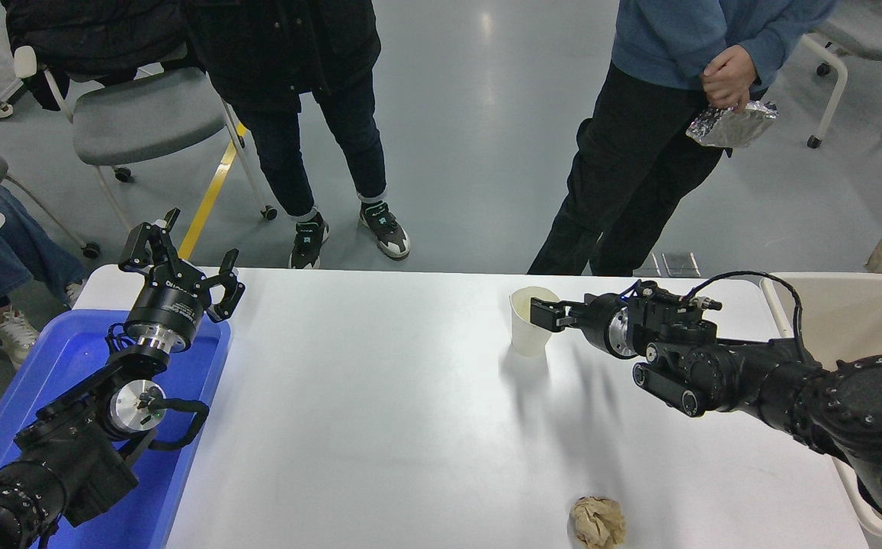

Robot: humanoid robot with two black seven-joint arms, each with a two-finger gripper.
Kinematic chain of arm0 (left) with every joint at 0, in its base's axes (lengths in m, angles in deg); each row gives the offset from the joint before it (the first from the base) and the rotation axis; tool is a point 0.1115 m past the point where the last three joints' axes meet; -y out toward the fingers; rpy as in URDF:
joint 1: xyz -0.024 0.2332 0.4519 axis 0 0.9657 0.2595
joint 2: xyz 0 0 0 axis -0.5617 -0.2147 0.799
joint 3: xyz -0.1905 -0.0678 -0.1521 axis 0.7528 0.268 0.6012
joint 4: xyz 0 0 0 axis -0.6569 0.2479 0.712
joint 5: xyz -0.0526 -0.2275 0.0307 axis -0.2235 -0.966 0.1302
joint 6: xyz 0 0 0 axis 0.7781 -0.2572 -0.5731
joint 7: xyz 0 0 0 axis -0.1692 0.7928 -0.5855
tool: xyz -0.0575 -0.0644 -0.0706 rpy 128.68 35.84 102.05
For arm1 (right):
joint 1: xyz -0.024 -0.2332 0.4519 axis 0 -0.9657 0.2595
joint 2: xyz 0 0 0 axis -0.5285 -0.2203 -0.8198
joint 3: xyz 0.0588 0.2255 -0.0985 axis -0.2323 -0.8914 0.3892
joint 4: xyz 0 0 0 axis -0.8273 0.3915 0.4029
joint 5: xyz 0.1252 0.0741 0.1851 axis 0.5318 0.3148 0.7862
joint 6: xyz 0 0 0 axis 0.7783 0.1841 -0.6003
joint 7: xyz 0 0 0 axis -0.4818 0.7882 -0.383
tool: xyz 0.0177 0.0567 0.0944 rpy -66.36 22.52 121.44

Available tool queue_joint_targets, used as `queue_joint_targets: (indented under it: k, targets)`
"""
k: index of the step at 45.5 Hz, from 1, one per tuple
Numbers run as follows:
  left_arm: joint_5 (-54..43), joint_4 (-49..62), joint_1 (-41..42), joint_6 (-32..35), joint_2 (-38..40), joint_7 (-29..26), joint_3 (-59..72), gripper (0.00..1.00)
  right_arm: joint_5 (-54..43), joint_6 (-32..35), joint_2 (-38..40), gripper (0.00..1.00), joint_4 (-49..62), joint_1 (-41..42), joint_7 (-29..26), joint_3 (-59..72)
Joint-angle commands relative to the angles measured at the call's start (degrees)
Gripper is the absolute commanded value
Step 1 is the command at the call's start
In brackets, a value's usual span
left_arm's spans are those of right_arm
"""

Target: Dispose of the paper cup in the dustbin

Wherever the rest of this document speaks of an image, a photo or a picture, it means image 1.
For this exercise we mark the crumpled tan paper ball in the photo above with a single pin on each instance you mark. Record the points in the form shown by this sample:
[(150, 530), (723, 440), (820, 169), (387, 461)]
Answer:
[(598, 522)]

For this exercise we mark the blue plastic tray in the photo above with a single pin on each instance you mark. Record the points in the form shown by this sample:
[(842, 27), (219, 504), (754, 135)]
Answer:
[(67, 358)]

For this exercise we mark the seated person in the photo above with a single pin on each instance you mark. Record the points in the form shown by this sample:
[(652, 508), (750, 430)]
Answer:
[(6, 244)]

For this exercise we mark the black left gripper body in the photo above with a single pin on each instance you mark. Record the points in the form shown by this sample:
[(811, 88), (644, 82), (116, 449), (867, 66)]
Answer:
[(170, 309)]

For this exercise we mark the standing person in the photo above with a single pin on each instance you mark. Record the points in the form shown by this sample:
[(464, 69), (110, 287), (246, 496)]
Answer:
[(280, 61)]

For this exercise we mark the black jacket on chair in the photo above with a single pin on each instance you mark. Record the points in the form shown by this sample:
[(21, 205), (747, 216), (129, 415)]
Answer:
[(82, 34)]

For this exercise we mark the grey chair with white frame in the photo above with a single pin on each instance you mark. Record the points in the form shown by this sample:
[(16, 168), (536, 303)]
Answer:
[(879, 30), (143, 114)]

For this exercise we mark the foil tray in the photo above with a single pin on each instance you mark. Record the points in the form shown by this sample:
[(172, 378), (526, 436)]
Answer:
[(734, 126)]

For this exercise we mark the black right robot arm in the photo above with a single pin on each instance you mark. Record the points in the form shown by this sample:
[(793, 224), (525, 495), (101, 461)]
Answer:
[(867, 396)]

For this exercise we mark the person's left hand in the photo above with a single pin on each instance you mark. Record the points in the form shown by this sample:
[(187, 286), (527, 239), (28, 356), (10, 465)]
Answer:
[(730, 76)]

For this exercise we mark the white paper cup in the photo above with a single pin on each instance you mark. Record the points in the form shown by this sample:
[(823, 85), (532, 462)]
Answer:
[(524, 332)]

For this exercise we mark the large pale plastic bin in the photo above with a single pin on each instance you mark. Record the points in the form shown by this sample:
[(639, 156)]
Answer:
[(852, 320)]

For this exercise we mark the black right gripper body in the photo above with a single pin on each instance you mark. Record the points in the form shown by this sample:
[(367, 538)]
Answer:
[(601, 324)]

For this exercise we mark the person holding foil tray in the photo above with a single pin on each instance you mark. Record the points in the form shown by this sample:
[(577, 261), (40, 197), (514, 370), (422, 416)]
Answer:
[(631, 168)]

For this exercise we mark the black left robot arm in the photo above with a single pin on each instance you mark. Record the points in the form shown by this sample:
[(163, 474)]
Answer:
[(67, 457)]

